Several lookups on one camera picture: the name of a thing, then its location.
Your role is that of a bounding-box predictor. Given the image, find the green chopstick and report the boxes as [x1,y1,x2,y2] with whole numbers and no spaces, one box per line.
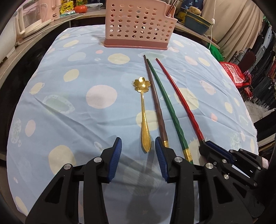
[146,58,194,164]

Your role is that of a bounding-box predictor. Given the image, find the white power cable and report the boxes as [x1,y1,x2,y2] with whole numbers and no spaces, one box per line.
[208,0,219,50]

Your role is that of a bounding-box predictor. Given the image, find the blue dotted tablecloth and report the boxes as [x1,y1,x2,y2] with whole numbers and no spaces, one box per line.
[6,27,258,224]

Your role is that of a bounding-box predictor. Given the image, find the red plastic bag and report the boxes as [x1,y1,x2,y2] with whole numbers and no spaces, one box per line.
[220,61,252,101]

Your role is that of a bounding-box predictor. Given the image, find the dark metal chair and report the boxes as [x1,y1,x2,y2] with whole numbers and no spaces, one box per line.
[234,48,259,76]

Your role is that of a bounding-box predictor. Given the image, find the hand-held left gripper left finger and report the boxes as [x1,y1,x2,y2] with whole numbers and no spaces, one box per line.
[25,137,123,224]

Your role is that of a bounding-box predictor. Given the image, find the beige curtain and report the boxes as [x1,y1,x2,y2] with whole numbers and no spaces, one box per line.
[201,0,265,59]

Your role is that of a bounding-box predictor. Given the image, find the green bag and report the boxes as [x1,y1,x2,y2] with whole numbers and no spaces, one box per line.
[208,44,225,63]

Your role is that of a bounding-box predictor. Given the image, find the hanging dark clothes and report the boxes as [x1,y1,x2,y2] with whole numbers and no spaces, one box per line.
[248,19,276,113]

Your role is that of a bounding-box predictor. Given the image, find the teal lidded container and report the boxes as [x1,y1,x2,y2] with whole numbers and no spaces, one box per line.
[184,10,213,36]

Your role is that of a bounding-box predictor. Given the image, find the pink perforated utensil basket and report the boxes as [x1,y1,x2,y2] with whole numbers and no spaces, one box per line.
[104,0,178,51]

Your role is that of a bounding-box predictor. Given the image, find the white microwave oven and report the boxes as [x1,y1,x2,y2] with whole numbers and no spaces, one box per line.
[13,4,49,42]

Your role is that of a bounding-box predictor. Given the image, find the brown chopstick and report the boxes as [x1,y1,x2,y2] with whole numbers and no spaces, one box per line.
[143,55,170,149]

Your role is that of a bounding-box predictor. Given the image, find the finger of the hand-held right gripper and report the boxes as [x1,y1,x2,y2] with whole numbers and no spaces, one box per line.
[199,144,236,174]
[204,140,241,161]

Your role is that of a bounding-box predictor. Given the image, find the gold flower spoon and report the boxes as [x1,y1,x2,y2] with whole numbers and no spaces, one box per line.
[133,77,152,153]

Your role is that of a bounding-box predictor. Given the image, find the blue printed cloth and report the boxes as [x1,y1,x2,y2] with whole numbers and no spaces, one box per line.
[185,0,203,9]

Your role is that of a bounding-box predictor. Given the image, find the yellow packet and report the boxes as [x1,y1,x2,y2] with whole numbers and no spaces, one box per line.
[60,0,75,12]

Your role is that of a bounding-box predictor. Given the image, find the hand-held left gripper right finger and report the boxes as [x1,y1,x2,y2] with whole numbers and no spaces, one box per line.
[155,137,245,224]

